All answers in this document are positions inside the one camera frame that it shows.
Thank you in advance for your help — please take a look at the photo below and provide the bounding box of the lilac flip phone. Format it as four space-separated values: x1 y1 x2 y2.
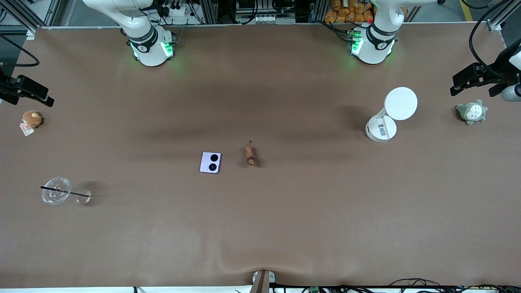
200 152 222 174

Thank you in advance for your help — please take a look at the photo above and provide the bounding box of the brown lion statue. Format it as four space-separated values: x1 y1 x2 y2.
245 141 258 167

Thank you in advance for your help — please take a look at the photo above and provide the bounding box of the brown plush toy with tag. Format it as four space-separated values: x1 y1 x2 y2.
20 110 43 137

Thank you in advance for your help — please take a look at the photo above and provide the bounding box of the grey green plush toy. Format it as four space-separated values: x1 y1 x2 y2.
455 99 488 126

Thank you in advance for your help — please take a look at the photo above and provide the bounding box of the white round desk lamp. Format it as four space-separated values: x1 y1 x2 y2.
365 87 418 143

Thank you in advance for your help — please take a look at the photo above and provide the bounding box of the clear plastic cup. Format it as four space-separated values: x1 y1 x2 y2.
42 176 91 205

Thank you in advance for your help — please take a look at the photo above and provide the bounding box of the black straw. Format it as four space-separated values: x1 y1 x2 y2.
40 186 90 198

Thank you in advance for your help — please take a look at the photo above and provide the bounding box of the bag of orange snacks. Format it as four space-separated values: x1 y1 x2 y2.
324 0 408 24

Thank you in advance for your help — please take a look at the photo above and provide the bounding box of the white power strip with plugs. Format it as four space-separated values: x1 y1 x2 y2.
157 0 201 26

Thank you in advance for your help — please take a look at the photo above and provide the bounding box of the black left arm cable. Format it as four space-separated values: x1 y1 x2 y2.
469 0 521 80

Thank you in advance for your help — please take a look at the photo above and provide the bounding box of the aluminium frame post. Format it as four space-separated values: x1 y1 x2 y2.
486 0 521 32
0 0 61 32

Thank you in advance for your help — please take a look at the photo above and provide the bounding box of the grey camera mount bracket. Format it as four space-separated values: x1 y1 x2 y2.
250 270 276 293

